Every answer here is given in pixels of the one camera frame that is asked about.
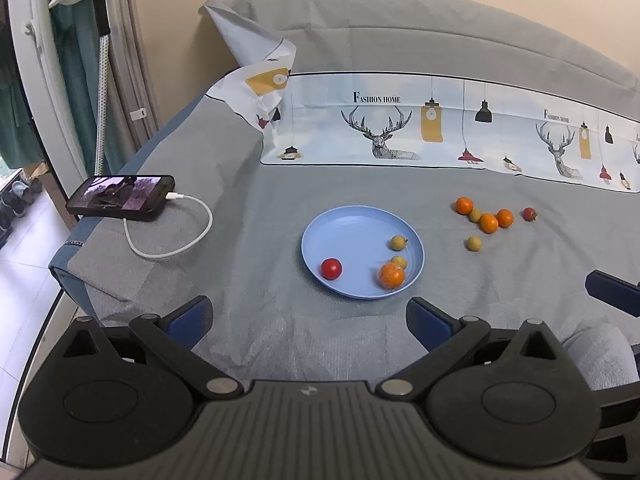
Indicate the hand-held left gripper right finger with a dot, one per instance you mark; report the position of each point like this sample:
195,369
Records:
425,322

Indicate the row of shoes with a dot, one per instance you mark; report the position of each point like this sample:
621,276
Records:
20,200

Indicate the white door frame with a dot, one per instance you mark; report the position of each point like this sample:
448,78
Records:
40,85

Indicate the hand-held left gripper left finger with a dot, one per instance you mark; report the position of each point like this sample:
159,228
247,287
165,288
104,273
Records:
190,319

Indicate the grey bed sheet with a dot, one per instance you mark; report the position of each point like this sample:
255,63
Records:
250,195

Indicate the yellow-green round fruit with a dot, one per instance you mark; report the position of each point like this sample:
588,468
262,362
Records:
398,242
473,243
475,215
398,262

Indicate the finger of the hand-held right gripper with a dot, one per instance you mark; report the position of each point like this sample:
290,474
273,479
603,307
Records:
622,440
615,290

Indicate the red cherry tomato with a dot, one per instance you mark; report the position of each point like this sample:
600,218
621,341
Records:
529,214
331,268

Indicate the blue plate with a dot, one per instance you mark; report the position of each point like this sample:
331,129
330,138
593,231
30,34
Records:
350,240

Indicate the black smartphone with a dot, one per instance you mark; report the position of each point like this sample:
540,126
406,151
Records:
120,197

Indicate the grey fuzzy cloth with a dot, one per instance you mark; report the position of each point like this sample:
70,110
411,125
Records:
605,355

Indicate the plastic orange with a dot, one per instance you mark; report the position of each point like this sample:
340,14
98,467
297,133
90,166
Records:
391,275

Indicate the grey folded quilt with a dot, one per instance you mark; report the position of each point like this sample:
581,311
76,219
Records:
425,25

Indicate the deer print cloth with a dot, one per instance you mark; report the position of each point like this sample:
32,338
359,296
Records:
325,125

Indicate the white clothes rack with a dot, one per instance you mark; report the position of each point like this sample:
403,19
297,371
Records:
130,35

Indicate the small orange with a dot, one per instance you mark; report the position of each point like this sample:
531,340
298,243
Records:
489,222
464,205
504,218

